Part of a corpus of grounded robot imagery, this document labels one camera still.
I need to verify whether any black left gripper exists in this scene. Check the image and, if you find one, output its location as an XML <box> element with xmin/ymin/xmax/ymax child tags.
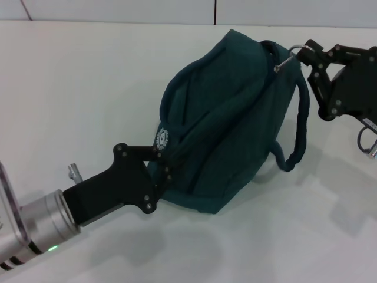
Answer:
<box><xmin>62</xmin><ymin>143</ymin><xmax>175</xmax><ymax>228</ymax></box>

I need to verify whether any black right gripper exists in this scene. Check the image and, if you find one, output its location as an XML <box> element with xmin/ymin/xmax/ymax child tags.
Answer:
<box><xmin>295</xmin><ymin>38</ymin><xmax>377</xmax><ymax>122</ymax></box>

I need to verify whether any metal zipper pull ring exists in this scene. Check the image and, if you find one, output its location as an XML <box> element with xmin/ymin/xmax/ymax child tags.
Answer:
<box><xmin>273</xmin><ymin>43</ymin><xmax>310</xmax><ymax>73</ymax></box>

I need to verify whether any dark teal insulated lunch bag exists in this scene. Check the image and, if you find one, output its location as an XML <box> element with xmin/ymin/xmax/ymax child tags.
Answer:
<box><xmin>146</xmin><ymin>28</ymin><xmax>312</xmax><ymax>215</ymax></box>

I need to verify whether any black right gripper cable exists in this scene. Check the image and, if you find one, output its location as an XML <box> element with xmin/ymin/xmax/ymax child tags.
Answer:
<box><xmin>357</xmin><ymin>125</ymin><xmax>377</xmax><ymax>159</ymax></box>

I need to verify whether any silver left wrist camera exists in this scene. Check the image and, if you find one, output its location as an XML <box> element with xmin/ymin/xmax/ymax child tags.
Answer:
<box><xmin>0</xmin><ymin>160</ymin><xmax>31</xmax><ymax>246</ymax></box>

